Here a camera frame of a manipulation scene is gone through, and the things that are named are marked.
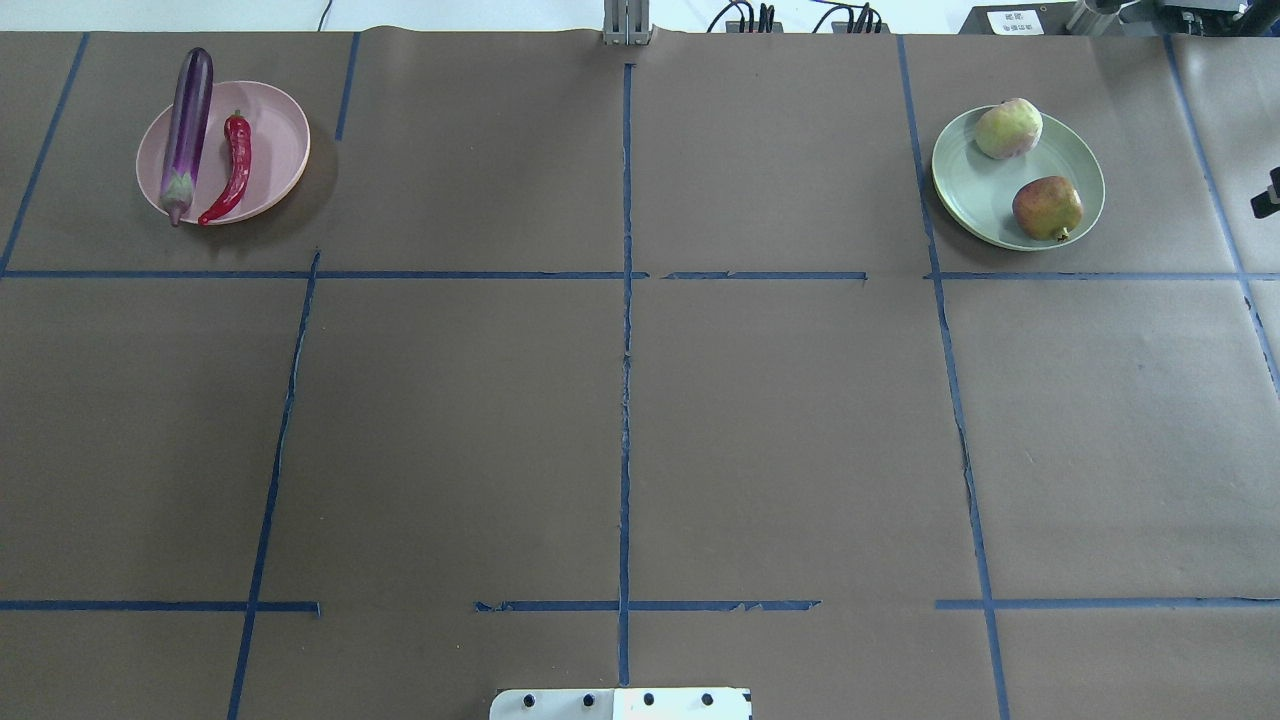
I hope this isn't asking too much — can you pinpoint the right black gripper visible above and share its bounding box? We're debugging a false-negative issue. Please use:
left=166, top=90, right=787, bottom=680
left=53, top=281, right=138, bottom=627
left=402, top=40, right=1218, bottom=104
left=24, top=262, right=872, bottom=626
left=1251, top=167, right=1280, bottom=219

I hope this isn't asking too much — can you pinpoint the green yellow apple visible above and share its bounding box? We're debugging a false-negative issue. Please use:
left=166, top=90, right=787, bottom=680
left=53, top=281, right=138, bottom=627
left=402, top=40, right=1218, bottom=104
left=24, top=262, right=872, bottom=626
left=974, top=97, right=1043, bottom=160

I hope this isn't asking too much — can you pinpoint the red chili pepper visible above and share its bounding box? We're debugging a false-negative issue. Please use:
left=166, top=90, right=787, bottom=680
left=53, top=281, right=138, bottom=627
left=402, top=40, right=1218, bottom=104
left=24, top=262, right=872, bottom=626
left=197, top=110, right=253, bottom=225

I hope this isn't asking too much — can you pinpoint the purple eggplant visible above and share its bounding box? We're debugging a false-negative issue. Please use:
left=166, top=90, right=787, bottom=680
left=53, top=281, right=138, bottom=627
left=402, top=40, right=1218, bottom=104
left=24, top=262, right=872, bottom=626
left=157, top=47, right=212, bottom=227

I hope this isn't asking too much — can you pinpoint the green plate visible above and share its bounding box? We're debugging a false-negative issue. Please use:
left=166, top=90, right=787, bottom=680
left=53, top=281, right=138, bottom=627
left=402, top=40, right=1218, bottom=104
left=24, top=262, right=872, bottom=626
left=931, top=105, right=1107, bottom=252

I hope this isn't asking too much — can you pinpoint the white label card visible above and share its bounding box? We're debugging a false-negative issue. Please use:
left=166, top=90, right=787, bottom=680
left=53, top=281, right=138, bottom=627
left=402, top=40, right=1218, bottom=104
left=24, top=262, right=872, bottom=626
left=986, top=8, right=1044, bottom=36

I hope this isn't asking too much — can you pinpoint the pink plate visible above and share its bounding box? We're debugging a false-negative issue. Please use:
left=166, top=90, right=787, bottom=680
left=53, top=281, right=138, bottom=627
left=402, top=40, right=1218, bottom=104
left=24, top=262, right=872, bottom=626
left=182, top=79, right=311, bottom=227

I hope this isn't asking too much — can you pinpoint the white metal base plate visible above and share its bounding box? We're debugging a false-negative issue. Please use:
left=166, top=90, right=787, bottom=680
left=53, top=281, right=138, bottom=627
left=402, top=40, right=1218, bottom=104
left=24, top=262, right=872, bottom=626
left=488, top=687, right=754, bottom=719

